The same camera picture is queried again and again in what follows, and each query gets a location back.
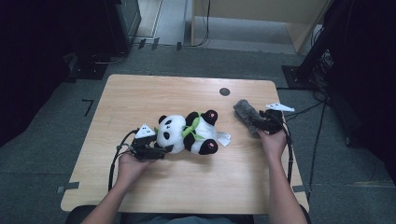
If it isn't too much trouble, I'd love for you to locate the hand-held gripper cable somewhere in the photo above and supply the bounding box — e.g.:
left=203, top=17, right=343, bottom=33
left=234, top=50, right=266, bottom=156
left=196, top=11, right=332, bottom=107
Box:
left=273, top=112, right=294, bottom=185
left=107, top=129, right=139, bottom=192

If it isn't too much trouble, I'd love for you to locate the left hand-held gripper cable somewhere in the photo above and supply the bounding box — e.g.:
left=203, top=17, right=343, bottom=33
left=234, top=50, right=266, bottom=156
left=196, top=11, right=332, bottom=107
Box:
left=107, top=129, right=139, bottom=192

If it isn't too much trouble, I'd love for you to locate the person's right hand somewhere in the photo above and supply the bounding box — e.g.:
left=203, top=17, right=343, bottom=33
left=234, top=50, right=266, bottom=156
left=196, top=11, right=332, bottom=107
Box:
left=257, top=128, right=289, bottom=161

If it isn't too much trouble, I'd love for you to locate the light wooden furniture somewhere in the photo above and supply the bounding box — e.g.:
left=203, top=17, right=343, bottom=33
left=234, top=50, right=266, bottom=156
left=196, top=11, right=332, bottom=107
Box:
left=190, top=0, right=332, bottom=54

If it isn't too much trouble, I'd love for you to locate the black cabinet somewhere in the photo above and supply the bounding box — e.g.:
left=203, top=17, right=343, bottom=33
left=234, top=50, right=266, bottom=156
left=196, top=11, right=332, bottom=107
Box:
left=104, top=0, right=143, bottom=55

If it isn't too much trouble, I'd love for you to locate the panda plush toy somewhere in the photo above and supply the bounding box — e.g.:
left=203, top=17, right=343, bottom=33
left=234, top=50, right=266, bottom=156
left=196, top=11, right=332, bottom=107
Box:
left=153, top=109, right=233, bottom=156

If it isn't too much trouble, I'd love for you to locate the right hand-held gripper cable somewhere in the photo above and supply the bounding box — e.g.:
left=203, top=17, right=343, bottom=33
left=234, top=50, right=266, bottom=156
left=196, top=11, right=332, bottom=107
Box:
left=273, top=112, right=294, bottom=185

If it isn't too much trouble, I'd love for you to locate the grey fluffy cloth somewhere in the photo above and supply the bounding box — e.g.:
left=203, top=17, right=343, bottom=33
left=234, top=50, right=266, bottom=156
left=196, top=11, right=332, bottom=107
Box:
left=233, top=98, right=265, bottom=138

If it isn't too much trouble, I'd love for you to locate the black metal stand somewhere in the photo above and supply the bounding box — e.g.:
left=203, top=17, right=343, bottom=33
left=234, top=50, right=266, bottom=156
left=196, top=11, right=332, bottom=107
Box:
left=295, top=0, right=353, bottom=82

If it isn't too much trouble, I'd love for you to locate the hanging black cable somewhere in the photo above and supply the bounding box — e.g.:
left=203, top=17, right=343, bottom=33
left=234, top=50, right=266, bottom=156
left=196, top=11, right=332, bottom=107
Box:
left=191, top=0, right=212, bottom=49

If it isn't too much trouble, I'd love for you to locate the black floor plate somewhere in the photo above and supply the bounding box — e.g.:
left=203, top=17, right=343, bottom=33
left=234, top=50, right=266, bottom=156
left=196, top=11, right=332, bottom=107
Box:
left=64, top=52, right=108, bottom=83

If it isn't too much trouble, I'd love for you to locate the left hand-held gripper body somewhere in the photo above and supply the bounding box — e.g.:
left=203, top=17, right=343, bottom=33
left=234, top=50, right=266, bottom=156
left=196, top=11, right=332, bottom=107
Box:
left=129, top=123, right=157, bottom=161

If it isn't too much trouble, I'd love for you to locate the dark curtain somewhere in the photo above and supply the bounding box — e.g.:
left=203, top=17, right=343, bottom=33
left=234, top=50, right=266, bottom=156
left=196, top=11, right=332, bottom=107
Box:
left=0, top=0, right=106, bottom=147
left=326, top=0, right=396, bottom=185

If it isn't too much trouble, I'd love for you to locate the long black floor cable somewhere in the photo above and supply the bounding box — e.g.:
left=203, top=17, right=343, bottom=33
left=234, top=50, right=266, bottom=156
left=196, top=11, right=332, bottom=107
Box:
left=306, top=99, right=328, bottom=203

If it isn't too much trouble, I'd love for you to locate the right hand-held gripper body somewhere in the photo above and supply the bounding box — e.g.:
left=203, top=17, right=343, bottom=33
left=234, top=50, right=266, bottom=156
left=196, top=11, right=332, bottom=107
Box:
left=264, top=103, right=296, bottom=135

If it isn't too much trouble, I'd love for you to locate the person's left hand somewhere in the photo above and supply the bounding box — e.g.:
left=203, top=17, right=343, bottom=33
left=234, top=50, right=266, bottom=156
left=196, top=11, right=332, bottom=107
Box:
left=116, top=153, right=157, bottom=189

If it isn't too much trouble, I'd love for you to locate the grey tape strip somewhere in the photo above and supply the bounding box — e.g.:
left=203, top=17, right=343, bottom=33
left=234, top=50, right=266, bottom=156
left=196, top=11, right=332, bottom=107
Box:
left=292, top=184, right=312, bottom=194
left=56, top=181, right=80, bottom=194

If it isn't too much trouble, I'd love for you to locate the black stand base plate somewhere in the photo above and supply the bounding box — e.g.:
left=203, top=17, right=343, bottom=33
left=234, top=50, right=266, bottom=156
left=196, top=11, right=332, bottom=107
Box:
left=281, top=64, right=316, bottom=91

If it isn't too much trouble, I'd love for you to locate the thin black floor cable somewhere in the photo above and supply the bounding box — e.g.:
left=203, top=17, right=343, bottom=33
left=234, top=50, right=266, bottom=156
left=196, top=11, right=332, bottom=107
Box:
left=284, top=101, right=326, bottom=123

